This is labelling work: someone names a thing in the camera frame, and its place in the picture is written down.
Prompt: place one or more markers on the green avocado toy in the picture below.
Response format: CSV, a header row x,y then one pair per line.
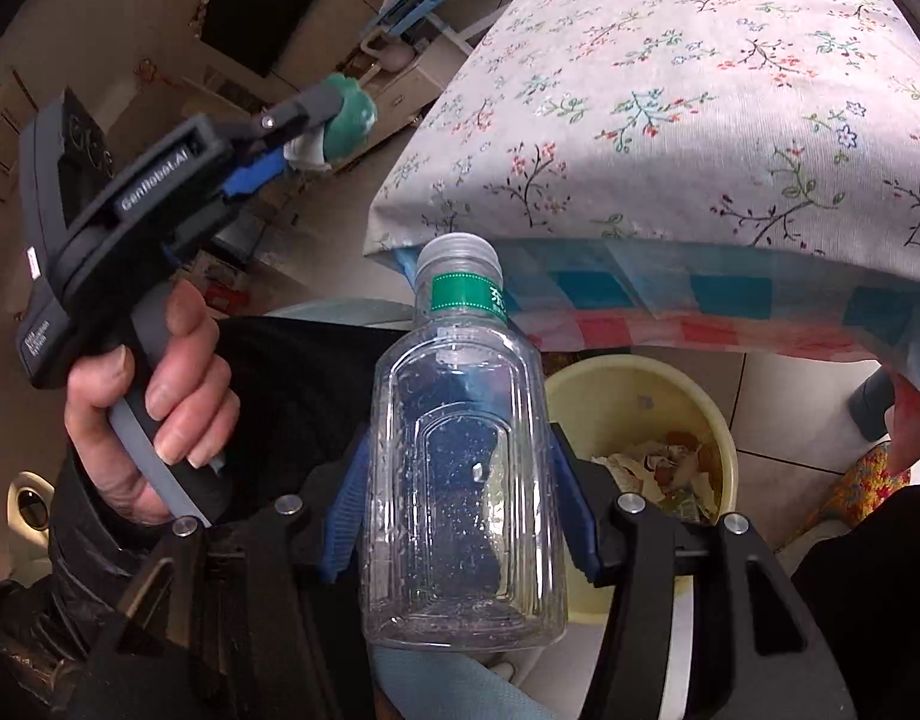
x,y
347,120

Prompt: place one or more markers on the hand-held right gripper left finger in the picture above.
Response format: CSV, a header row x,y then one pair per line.
x,y
344,517

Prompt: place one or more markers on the grey table leg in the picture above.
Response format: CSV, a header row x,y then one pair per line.
x,y
872,405

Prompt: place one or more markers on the person's left hand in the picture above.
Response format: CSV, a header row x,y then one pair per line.
x,y
197,390

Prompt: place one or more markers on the person's left forearm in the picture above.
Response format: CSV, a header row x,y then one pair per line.
x,y
63,585

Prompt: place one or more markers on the floral tablecloth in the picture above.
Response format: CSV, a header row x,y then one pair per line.
x,y
655,90

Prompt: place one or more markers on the yellow floral cushion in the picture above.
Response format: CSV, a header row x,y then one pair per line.
x,y
868,484

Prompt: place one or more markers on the black wall television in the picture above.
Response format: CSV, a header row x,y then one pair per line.
x,y
265,0

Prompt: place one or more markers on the yellow plastic bin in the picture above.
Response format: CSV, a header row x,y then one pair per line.
x,y
632,397

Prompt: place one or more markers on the white oval object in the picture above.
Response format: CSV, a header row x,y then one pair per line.
x,y
29,502

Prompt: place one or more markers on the person's leg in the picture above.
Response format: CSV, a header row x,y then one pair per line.
x,y
295,390
872,615

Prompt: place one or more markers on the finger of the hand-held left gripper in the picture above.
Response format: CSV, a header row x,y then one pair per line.
x,y
254,172
295,112

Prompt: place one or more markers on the person's left leg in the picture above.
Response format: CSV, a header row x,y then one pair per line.
x,y
295,390

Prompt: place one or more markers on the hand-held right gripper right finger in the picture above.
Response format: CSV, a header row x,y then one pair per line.
x,y
580,510

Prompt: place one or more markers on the pink kettlebell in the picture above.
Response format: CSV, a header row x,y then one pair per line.
x,y
389,56

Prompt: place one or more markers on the checkered under cloth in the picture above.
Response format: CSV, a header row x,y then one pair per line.
x,y
730,300

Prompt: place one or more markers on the person's right leg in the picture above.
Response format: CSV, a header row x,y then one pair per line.
x,y
872,615

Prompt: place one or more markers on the clear plastic bottle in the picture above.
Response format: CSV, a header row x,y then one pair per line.
x,y
460,465

